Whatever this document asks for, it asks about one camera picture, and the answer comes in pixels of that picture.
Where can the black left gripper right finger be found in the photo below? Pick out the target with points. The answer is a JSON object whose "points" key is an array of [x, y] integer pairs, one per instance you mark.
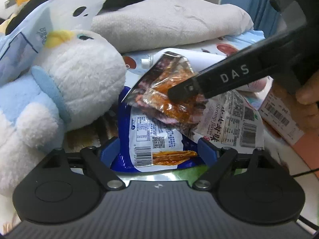
{"points": [[219, 162]]}

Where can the pink cardboard storage box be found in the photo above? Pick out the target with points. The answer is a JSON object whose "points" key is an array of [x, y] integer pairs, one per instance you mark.
{"points": [[277, 115]]}

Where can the person right hand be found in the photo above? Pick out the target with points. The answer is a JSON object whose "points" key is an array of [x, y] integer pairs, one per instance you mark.
{"points": [[303, 105]]}

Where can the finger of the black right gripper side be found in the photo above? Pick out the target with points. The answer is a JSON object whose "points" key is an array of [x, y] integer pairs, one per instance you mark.
{"points": [[246, 66]]}

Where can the shrimp flavor snack packet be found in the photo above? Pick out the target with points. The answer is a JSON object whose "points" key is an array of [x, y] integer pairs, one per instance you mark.
{"points": [[228, 120]]}

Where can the brown meat snack packet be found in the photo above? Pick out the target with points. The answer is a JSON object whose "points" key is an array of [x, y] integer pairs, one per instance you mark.
{"points": [[150, 95]]}

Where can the grey duvet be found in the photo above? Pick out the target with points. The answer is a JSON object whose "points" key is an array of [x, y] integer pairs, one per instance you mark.
{"points": [[152, 24]]}

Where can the blue curtain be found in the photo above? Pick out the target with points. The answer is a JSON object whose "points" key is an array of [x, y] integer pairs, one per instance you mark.
{"points": [[264, 16]]}

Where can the blue white snack packet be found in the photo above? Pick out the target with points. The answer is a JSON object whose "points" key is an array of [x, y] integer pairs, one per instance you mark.
{"points": [[142, 137]]}

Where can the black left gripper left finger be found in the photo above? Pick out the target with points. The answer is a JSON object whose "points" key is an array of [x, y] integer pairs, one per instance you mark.
{"points": [[97, 162]]}

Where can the white blue paper bag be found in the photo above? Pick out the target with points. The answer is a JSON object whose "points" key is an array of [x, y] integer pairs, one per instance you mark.
{"points": [[19, 48]]}

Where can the white blue tube bottle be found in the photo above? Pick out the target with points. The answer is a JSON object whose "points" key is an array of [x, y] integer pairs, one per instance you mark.
{"points": [[188, 61]]}

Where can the white blue penguin plush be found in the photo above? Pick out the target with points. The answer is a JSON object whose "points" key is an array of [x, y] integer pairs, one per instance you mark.
{"points": [[74, 80]]}

